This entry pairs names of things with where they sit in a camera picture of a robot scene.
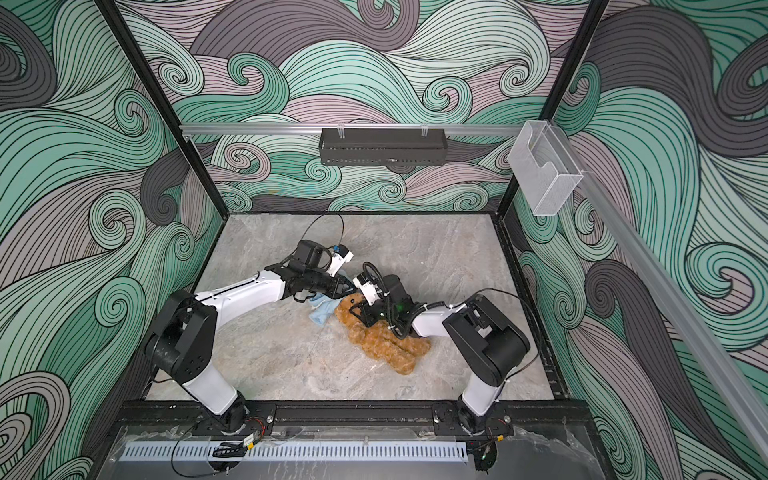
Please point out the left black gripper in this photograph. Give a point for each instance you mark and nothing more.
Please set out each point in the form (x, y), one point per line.
(339, 282)

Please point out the black wall tray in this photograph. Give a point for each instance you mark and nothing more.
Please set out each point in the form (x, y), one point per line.
(383, 147)

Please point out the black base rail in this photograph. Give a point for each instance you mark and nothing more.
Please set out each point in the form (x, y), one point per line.
(441, 417)

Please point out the white slotted cable duct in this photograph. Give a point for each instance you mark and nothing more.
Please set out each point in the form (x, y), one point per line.
(377, 451)

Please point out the aluminium rail wall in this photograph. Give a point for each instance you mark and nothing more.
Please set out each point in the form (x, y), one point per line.
(275, 128)
(610, 192)

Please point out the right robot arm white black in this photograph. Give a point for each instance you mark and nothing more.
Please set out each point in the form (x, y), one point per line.
(489, 342)

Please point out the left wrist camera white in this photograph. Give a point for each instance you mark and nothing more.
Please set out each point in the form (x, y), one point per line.
(340, 255)

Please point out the light blue fleece hoodie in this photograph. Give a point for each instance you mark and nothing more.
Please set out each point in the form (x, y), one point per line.
(322, 308)

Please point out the aluminium rail right wall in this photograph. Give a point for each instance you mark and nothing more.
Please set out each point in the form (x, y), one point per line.
(610, 192)

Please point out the brown teddy bear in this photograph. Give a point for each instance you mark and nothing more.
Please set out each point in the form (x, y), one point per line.
(378, 342)

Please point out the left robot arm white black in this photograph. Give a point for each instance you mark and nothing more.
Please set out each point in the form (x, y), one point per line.
(180, 338)

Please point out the clear plastic wall bin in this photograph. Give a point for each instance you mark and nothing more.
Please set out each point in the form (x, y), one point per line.
(545, 166)

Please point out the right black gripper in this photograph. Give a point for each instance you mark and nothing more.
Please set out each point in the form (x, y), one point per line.
(364, 311)

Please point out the aluminium rail back wall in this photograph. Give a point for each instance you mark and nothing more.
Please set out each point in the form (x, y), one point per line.
(275, 128)

